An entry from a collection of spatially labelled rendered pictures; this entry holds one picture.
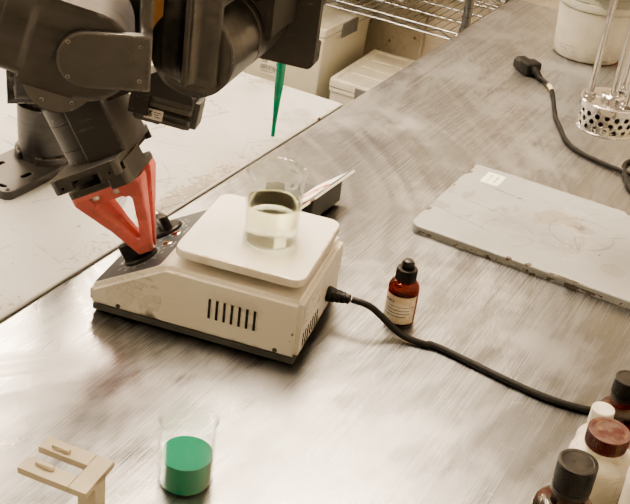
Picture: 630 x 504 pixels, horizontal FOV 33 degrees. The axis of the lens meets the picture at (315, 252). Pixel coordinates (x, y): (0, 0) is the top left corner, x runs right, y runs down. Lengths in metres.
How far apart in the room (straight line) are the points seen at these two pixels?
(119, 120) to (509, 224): 0.49
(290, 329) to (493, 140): 0.61
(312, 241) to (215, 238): 0.09
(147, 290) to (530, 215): 0.49
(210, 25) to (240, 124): 0.72
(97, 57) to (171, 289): 0.33
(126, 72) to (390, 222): 0.59
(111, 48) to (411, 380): 0.44
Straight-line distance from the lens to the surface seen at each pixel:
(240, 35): 0.68
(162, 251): 0.97
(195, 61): 0.67
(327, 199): 1.18
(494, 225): 1.20
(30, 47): 0.66
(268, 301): 0.90
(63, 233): 1.11
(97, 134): 0.91
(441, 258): 1.13
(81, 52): 0.65
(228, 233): 0.95
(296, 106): 1.45
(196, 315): 0.94
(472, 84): 1.62
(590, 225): 1.25
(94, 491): 0.64
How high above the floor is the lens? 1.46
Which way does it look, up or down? 30 degrees down
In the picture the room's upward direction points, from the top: 8 degrees clockwise
